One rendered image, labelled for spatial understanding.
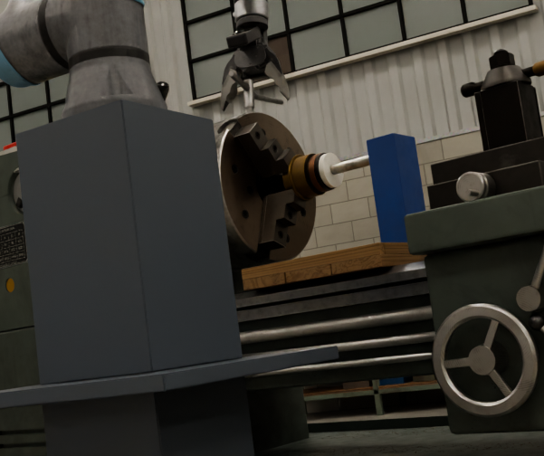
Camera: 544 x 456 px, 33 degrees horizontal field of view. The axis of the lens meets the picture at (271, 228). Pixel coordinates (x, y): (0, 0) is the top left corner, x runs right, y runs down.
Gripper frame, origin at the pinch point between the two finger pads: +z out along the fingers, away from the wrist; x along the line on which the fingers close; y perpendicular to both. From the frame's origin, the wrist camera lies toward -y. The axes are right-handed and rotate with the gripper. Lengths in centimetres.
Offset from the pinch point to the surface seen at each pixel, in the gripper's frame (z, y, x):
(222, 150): 15.0, -18.7, 0.8
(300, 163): 18.1, -12.3, -13.0
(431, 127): -191, 647, 43
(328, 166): 19.4, -11.9, -18.3
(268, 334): 51, -20, -7
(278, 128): 6.7, -1.5, -5.6
